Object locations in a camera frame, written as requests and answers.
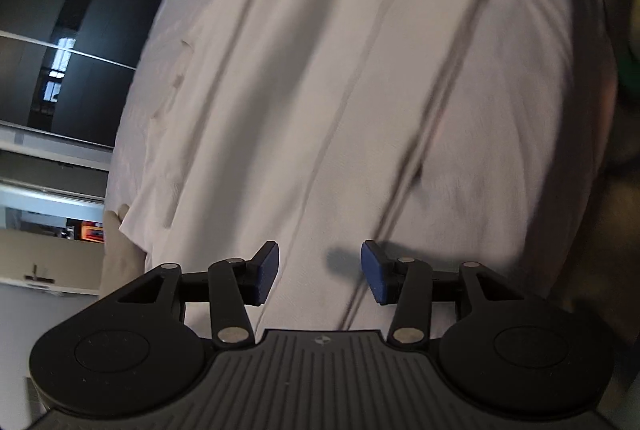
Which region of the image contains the white sweatshirt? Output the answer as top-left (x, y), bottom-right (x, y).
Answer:
top-left (106, 0), bottom-right (615, 330)

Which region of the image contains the folded beige garment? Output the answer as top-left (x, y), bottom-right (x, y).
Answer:
top-left (99, 205), bottom-right (146, 298)

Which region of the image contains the dark wardrobe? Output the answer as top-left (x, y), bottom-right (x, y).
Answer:
top-left (1, 0), bottom-right (162, 147)

